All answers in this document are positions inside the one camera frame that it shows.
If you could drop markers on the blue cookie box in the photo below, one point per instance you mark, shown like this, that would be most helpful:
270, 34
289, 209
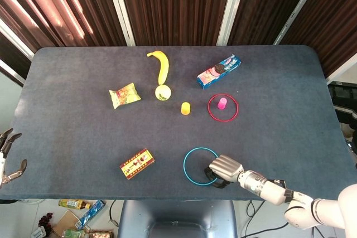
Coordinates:
217, 72

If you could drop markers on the yellow banana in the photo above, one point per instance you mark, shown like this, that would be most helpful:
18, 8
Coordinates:
163, 65

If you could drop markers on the brown cardboard piece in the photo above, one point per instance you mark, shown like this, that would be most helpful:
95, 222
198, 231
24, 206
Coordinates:
65, 222

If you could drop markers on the small blue white pack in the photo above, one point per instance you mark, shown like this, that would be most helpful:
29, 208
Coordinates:
39, 233

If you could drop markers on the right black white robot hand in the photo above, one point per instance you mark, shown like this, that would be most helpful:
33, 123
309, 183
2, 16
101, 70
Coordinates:
226, 168

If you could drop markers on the red brown snack box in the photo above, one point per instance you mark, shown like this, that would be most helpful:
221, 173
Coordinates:
101, 234

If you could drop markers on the black equipment rack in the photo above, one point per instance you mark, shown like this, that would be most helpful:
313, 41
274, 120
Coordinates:
343, 96

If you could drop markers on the small yellow cup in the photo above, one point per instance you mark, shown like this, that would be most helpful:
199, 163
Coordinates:
185, 109

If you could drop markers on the blue cookie tube pack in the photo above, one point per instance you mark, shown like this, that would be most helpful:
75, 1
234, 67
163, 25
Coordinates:
90, 214

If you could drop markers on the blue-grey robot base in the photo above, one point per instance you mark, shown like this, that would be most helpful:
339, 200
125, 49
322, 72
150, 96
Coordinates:
178, 213

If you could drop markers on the dark blue felt table cover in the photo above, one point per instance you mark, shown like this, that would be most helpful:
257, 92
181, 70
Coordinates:
83, 137

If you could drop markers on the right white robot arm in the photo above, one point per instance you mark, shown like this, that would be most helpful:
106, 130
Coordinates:
267, 188

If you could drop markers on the yellow label drink bottle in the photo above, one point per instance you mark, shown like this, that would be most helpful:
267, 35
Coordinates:
72, 204

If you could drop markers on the green drink bottle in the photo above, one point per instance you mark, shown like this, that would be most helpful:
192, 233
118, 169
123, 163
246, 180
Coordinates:
73, 233

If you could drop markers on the yellow snack bag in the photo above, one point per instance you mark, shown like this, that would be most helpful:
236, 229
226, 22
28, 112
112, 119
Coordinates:
124, 96

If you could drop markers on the small pink cup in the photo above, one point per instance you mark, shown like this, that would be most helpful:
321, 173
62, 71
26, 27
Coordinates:
222, 103

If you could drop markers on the brown pleated curtain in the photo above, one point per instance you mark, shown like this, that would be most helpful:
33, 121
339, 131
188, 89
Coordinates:
334, 18
55, 6
175, 6
267, 4

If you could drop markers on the red yellow small carton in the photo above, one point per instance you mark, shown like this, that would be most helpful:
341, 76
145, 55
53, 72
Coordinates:
136, 164

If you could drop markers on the dark red grape bunch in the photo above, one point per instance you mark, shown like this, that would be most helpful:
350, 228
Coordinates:
46, 219

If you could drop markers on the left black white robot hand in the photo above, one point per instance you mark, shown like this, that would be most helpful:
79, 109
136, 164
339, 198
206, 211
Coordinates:
2, 165

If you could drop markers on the yellow-green tennis ball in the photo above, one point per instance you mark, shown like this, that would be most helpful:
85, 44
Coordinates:
162, 92

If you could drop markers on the white metal frame post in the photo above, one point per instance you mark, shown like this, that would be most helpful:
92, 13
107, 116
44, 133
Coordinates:
120, 6
299, 6
231, 6
16, 40
341, 72

